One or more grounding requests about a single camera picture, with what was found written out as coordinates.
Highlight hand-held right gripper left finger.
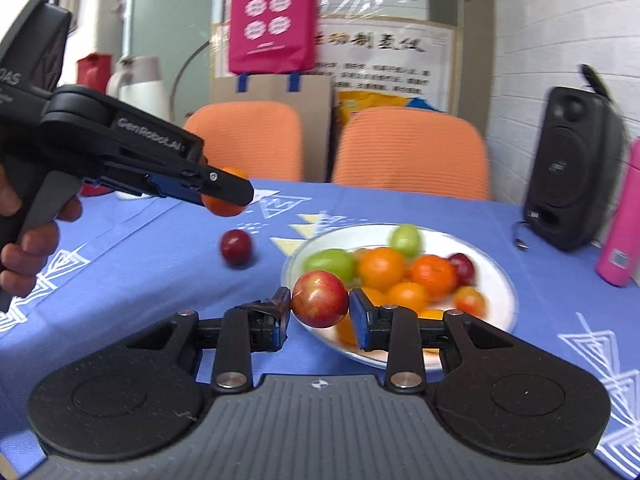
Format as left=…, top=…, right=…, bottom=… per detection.
left=120, top=287, right=292, bottom=394

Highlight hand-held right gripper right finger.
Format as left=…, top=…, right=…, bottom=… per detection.
left=349, top=287, right=521, bottom=394

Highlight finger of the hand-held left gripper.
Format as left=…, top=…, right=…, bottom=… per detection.
left=149, top=164, right=256, bottom=208

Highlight small red apple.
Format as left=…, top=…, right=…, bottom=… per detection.
left=291, top=270, right=350, bottom=330

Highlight dark red plum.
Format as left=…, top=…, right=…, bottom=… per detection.
left=447, top=252, right=477, bottom=287
left=220, top=229, right=254, bottom=267

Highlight green apple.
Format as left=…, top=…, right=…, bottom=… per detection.
left=303, top=248, right=358, bottom=286

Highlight small red yellow plum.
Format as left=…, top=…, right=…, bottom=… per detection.
left=453, top=286, right=487, bottom=318

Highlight white plate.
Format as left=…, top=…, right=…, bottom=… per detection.
left=281, top=223, right=519, bottom=370

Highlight person's left hand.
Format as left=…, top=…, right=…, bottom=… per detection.
left=0, top=164, right=84, bottom=299

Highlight orange chair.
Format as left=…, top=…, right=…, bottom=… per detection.
left=182, top=101, right=304, bottom=182
left=331, top=106, right=491, bottom=201

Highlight red thermos jug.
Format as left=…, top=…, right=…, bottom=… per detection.
left=76, top=53, right=121, bottom=198

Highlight white thermos jug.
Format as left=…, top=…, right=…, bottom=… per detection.
left=106, top=56, right=170, bottom=121

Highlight blue printed tablecloth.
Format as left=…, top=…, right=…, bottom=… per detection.
left=0, top=176, right=640, bottom=480

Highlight magenta tote bag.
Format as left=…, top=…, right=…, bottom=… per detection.
left=228, top=0, right=319, bottom=76

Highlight yellow snack bag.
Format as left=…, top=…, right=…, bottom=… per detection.
left=334, top=90, right=416, bottom=121

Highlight black speaker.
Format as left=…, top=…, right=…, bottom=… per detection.
left=522, top=63, right=626, bottom=253

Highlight pink bottle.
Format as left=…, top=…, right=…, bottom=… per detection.
left=595, top=139, right=640, bottom=288

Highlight brown paper bag blue handles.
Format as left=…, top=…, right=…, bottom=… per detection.
left=209, top=72, right=335, bottom=181

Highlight wall poster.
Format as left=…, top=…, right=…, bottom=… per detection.
left=310, top=17, right=458, bottom=113

